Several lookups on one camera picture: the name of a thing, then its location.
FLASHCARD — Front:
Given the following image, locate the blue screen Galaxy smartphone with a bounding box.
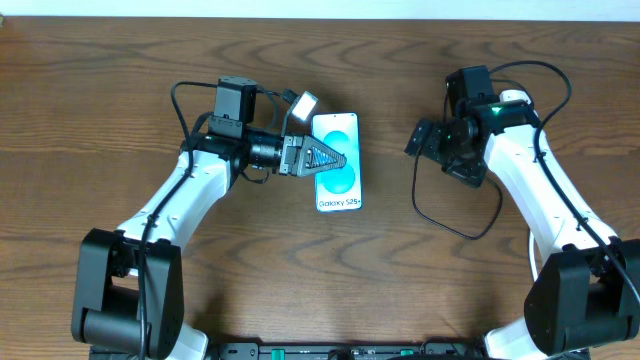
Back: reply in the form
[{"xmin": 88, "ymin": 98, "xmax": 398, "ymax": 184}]
[{"xmin": 311, "ymin": 112, "xmax": 363, "ymax": 213}]

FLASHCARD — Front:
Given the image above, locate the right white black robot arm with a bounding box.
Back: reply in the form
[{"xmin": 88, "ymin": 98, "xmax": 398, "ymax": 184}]
[{"xmin": 406, "ymin": 66, "xmax": 639, "ymax": 359}]

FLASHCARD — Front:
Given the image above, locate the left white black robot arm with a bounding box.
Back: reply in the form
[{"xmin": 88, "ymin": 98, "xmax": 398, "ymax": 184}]
[{"xmin": 71, "ymin": 76, "xmax": 346, "ymax": 360}]

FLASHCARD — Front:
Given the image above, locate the white power strip cord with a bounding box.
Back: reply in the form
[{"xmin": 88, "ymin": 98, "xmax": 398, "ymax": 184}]
[{"xmin": 528, "ymin": 229, "xmax": 540, "ymax": 281}]

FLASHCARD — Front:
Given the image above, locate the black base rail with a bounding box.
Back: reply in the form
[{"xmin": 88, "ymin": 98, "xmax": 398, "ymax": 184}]
[{"xmin": 204, "ymin": 337, "xmax": 491, "ymax": 360}]

